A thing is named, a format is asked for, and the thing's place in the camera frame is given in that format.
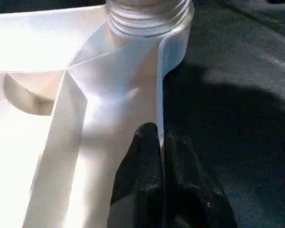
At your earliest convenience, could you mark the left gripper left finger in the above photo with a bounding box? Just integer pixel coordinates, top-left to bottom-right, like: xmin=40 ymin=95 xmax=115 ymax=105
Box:
xmin=110 ymin=122 xmax=166 ymax=228

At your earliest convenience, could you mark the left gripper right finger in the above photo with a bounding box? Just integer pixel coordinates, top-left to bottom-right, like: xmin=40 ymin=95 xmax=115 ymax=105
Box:
xmin=164 ymin=132 xmax=238 ymax=228

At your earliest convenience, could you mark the white plastic table leg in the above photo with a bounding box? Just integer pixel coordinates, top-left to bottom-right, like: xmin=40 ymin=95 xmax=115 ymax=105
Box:
xmin=105 ymin=0 xmax=192 ymax=38

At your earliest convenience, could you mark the white plastic table top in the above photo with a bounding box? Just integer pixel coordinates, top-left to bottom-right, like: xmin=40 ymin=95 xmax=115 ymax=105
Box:
xmin=0 ymin=0 xmax=196 ymax=228

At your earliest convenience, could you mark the black shiny mat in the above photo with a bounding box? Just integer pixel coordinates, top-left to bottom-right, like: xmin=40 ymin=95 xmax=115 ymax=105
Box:
xmin=0 ymin=0 xmax=285 ymax=228

